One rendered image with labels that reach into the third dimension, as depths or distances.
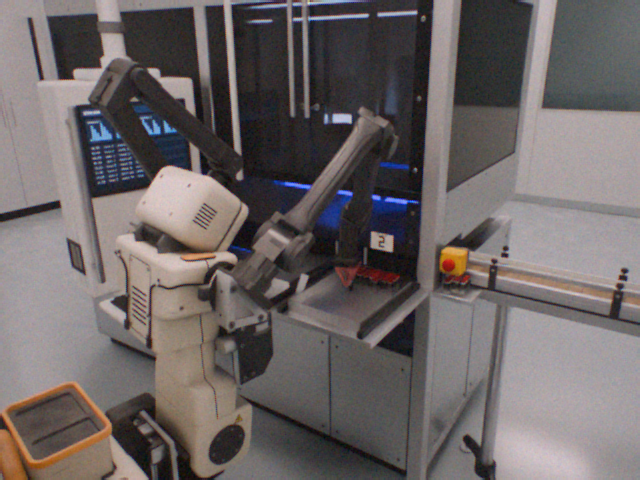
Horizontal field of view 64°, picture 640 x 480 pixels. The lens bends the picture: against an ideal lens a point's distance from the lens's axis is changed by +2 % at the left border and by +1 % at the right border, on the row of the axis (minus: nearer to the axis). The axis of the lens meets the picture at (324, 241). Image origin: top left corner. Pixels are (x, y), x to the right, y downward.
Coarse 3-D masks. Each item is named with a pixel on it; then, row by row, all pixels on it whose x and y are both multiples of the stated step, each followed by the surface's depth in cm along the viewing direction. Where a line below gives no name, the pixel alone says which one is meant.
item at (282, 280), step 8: (312, 256) 202; (320, 256) 202; (336, 256) 194; (304, 264) 194; (312, 264) 194; (320, 264) 186; (328, 264) 190; (280, 272) 187; (296, 272) 187; (304, 272) 178; (312, 272) 182; (272, 280) 175; (280, 280) 173; (288, 280) 180; (296, 280) 174; (280, 288) 174
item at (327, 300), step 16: (336, 272) 179; (320, 288) 172; (336, 288) 174; (368, 288) 173; (400, 288) 173; (288, 304) 159; (304, 304) 155; (320, 304) 163; (336, 304) 162; (352, 304) 162; (368, 304) 162; (384, 304) 156; (336, 320) 149; (352, 320) 146; (368, 320) 149
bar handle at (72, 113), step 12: (72, 108) 160; (72, 120) 161; (72, 132) 162; (84, 156) 166; (84, 168) 166; (84, 180) 167; (84, 192) 168; (96, 228) 174; (96, 240) 175; (96, 252) 176; (96, 264) 177
